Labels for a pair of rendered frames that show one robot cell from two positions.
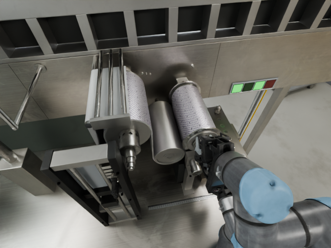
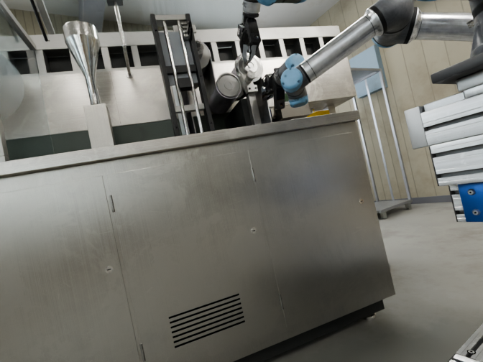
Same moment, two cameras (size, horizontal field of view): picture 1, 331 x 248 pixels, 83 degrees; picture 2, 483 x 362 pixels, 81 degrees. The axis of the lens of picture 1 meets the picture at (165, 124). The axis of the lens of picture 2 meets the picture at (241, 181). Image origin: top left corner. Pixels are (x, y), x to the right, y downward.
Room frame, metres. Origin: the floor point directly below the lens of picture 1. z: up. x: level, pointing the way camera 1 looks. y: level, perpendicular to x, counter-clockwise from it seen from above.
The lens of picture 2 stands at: (-0.94, 0.21, 0.68)
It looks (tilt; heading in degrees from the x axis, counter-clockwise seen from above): 1 degrees up; 352
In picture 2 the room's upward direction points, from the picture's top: 12 degrees counter-clockwise
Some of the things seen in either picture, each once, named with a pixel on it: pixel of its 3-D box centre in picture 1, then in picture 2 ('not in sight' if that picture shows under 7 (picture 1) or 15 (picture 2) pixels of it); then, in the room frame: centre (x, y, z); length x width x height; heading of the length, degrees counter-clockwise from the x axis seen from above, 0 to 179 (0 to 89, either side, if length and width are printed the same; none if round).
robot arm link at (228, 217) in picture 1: (239, 228); (292, 68); (0.13, -0.24, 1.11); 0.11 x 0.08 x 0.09; 10
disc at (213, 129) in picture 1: (202, 140); (249, 67); (0.39, -0.13, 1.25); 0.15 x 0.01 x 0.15; 100
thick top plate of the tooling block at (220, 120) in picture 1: (218, 137); (278, 121); (0.58, -0.28, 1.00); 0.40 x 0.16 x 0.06; 10
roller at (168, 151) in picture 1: (163, 131); (223, 94); (0.49, 0.01, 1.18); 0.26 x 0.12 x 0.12; 10
